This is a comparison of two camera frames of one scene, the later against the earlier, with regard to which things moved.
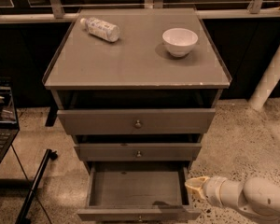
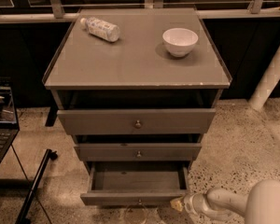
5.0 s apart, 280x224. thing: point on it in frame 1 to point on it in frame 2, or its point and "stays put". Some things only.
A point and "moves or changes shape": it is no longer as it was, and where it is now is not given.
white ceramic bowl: [179, 41] stays put
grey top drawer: [180, 121] stays put
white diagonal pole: [273, 75] stays put
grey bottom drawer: [138, 191] moves or changes shape
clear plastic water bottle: [102, 29] stays put
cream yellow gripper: [213, 189] to [190, 202]
